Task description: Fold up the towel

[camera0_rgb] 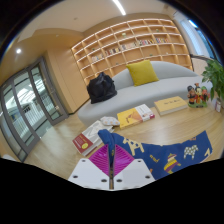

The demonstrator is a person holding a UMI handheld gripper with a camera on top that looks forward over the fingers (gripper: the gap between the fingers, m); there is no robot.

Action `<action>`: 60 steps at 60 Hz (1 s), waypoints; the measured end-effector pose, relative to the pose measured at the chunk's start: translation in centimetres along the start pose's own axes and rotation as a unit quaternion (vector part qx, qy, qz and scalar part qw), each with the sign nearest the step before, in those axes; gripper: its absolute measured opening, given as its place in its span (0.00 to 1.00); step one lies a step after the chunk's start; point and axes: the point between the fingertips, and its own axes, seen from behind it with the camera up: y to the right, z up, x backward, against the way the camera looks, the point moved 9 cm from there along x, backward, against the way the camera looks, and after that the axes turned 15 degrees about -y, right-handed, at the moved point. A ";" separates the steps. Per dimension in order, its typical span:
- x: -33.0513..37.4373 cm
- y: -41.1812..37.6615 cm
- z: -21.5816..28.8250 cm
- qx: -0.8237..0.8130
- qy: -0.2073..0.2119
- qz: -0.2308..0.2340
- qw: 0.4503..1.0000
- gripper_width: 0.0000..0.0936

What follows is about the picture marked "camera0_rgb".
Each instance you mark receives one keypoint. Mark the yellow cushion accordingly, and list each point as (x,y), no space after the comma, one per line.
(142,72)

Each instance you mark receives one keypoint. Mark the small patterned white pouch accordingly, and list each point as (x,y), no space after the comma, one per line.
(110,121)

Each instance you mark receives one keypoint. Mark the black backpack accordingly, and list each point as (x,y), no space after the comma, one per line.
(101,88)

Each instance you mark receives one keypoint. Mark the grey framed glass door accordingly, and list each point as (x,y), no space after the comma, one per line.
(30,110)

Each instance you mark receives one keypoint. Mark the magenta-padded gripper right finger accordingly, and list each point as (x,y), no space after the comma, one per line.
(135,174)

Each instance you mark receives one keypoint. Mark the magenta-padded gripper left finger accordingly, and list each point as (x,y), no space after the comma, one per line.
(87,174)

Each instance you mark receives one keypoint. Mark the blue patterned towel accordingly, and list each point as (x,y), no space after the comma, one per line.
(173,153)

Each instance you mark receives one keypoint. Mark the wooden wall shelf unit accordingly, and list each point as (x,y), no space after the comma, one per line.
(133,46)

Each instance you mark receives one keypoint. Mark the light grey sofa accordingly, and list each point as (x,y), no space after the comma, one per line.
(146,96)

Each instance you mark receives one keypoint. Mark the yellow and white book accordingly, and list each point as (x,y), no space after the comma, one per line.
(133,116)

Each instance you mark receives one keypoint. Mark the plain yellow book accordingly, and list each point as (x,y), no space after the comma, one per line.
(170,105)

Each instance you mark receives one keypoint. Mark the red and white book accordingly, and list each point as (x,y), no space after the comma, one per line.
(87,140)

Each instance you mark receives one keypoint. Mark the green potted plant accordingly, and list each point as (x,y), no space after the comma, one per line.
(216,75)

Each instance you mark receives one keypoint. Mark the long ceiling light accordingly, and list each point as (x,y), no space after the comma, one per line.
(119,7)

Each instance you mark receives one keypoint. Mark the colourful figurine group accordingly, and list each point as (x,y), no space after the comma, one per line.
(197,96)

